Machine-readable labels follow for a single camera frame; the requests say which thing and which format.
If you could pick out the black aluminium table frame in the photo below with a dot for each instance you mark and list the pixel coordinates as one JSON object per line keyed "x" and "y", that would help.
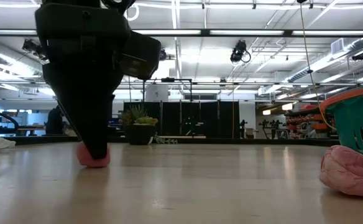
{"x": 231, "y": 140}

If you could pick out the black ceiling camera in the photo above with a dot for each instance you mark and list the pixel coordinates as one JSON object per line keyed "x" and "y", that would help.
{"x": 239, "y": 51}
{"x": 29, "y": 46}

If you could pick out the round black ceiling fixture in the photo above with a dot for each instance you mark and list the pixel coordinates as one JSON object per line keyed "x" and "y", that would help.
{"x": 163, "y": 54}

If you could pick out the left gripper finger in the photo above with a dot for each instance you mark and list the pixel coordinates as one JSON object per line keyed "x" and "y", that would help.
{"x": 85, "y": 99}

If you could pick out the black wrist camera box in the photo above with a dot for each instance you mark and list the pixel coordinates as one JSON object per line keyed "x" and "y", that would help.
{"x": 141, "y": 56}

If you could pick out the potted succulent plant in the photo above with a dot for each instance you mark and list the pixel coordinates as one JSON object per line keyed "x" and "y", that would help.
{"x": 139, "y": 133}

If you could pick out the white cabinet box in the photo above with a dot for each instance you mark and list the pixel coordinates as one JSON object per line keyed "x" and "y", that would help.
{"x": 157, "y": 92}

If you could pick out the black partition screens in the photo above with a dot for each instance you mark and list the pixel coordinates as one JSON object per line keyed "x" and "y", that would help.
{"x": 222, "y": 118}

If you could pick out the person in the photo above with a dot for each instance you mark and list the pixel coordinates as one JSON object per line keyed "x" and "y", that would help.
{"x": 54, "y": 121}

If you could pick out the shelf with orange bins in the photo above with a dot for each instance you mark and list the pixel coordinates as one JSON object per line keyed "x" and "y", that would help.
{"x": 306, "y": 119}

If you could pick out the black overhead crossbar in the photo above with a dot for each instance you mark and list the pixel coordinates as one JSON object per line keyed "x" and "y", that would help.
{"x": 204, "y": 32}

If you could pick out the pink textured toy fruit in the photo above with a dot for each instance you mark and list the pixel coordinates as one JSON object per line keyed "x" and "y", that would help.
{"x": 349, "y": 171}
{"x": 91, "y": 164}

